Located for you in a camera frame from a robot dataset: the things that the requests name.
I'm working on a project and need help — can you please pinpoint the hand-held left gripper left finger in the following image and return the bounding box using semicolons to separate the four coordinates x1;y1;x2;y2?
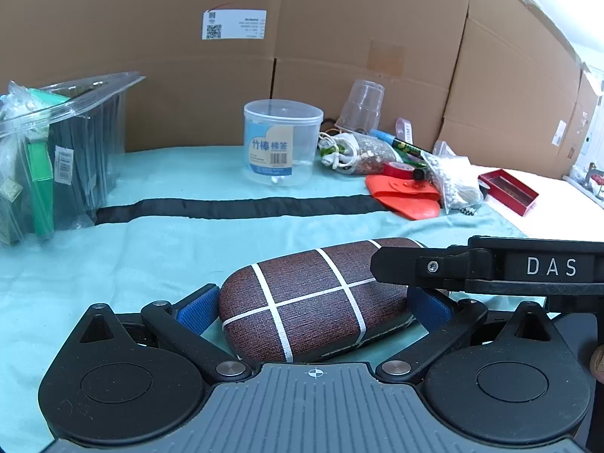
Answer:
71;284;253;383

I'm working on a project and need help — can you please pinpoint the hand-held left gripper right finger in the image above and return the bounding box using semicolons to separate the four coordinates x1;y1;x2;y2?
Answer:
375;288;564;383

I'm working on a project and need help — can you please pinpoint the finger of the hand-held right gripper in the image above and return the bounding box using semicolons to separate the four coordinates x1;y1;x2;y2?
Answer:
370;244;471;292

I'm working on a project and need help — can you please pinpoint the red shallow box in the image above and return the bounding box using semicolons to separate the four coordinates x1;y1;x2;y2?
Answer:
478;169;539;218

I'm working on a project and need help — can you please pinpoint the brown checked glasses case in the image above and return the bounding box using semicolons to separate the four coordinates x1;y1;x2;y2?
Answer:
218;238;428;364

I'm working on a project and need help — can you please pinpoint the clear plastic storage bin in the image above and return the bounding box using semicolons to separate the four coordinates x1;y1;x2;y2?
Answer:
0;72;146;247

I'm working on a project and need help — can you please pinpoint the person's right hand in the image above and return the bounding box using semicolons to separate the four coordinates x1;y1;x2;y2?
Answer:
589;344;604;383

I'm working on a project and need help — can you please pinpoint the white fluffy cloth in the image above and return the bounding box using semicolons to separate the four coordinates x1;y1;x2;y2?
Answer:
472;165;604;246

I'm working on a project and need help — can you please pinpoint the orange silicone pouch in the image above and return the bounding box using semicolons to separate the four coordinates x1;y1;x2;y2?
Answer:
365;174;454;221

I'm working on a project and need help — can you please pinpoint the teal table cloth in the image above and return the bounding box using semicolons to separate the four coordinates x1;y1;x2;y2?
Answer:
0;144;532;439

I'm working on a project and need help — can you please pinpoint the distant shelf clutter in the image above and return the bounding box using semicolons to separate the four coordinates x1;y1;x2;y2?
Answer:
567;160;604;200

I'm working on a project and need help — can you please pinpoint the red tape roll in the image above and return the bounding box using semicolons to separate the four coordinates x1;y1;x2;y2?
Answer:
382;160;419;181

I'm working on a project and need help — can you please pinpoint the bag of brown bits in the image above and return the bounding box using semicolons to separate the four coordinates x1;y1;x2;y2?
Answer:
351;133;402;176

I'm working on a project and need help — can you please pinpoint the blue capped marker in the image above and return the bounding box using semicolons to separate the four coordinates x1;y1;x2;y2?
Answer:
370;128;428;162

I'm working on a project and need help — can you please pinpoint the large cardboard box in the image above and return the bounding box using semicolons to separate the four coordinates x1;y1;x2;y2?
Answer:
0;0;475;154
441;0;582;181
561;70;604;177

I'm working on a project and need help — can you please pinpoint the clear plastic cup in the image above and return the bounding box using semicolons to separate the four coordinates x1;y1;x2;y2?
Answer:
340;79;386;133

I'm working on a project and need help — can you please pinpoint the clear round swab container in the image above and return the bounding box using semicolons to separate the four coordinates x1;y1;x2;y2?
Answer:
243;99;324;187

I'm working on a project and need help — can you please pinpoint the black packet with barcode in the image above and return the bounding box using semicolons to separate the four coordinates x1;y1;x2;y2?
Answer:
48;101;124;233

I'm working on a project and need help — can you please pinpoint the green flat box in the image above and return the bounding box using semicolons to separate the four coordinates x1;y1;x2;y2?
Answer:
27;143;55;241

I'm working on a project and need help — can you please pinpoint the teal packet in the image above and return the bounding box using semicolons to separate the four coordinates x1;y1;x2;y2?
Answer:
27;93;72;110

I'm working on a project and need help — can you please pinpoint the dark hair tie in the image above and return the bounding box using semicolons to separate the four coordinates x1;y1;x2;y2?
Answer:
322;116;351;135

